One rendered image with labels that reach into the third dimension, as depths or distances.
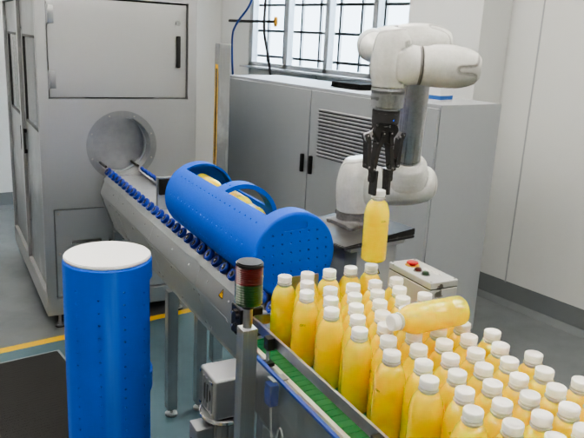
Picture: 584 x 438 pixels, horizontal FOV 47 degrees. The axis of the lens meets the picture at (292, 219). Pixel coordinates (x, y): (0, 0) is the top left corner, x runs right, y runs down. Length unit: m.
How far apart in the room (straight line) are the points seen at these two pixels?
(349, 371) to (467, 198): 2.45
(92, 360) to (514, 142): 3.42
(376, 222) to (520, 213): 3.07
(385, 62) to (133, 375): 1.28
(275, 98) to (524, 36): 1.71
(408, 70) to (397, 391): 0.81
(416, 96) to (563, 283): 2.59
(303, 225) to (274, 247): 0.12
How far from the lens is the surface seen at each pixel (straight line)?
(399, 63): 1.80
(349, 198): 2.68
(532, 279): 4.93
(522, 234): 4.91
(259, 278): 1.51
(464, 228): 3.98
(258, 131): 4.91
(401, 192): 2.68
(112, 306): 2.20
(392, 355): 1.48
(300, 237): 2.08
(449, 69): 1.83
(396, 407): 1.52
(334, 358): 1.70
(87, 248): 2.35
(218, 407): 1.89
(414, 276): 2.00
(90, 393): 2.34
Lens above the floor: 1.75
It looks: 15 degrees down
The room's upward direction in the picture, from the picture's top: 3 degrees clockwise
